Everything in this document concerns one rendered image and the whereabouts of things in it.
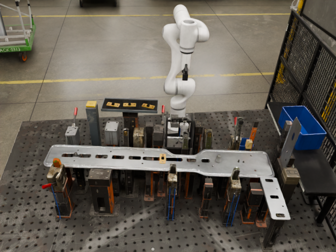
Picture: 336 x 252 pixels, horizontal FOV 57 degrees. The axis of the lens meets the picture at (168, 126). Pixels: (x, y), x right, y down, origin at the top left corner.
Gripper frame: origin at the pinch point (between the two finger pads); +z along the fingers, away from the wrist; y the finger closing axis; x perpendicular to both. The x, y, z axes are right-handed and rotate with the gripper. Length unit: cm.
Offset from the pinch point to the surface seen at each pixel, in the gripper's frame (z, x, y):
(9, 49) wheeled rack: 121, -251, -278
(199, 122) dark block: 32.8, 11.6, 2.6
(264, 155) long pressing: 45, 53, 18
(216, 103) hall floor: 145, 58, -191
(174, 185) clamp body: 44, -4, 47
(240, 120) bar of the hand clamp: 23.6, 35.3, 10.5
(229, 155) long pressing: 45, 31, 20
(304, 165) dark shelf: 42, 74, 29
